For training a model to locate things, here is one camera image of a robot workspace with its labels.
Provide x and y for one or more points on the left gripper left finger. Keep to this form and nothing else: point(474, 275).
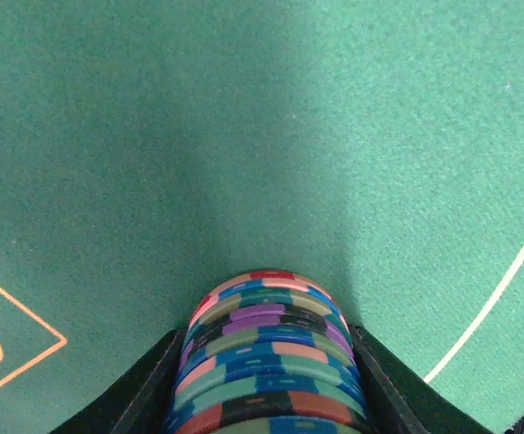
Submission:
point(138, 401)

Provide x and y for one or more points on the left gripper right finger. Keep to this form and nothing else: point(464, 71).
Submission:
point(399, 400)

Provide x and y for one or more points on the round green poker mat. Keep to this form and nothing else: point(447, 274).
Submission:
point(150, 150)

